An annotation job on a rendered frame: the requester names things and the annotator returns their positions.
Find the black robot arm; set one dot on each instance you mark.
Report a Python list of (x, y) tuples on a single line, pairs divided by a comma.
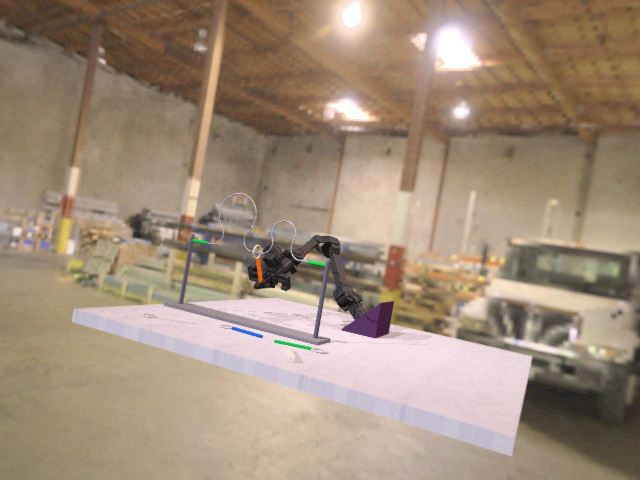
[(344, 294)]

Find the blue handle with grey loop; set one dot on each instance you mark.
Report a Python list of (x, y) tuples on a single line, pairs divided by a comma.
[(240, 330)]

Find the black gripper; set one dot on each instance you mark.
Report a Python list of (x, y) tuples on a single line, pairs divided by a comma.
[(270, 277)]

